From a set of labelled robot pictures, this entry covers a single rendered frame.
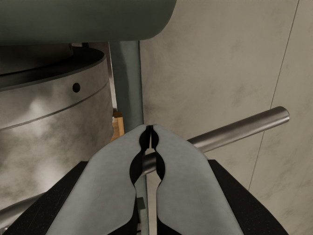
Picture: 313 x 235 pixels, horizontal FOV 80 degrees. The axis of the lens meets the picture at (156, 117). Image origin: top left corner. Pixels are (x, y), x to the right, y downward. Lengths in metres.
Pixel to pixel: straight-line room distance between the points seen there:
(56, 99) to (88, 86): 0.04
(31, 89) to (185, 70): 1.41
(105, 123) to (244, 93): 1.73
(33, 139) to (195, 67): 1.46
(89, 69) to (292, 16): 1.90
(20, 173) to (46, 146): 0.03
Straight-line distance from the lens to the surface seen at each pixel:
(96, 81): 0.25
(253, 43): 1.83
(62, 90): 0.22
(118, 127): 0.56
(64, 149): 0.24
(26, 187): 0.25
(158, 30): 0.18
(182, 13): 1.49
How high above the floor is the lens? 1.39
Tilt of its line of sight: 59 degrees down
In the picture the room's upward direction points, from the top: 151 degrees clockwise
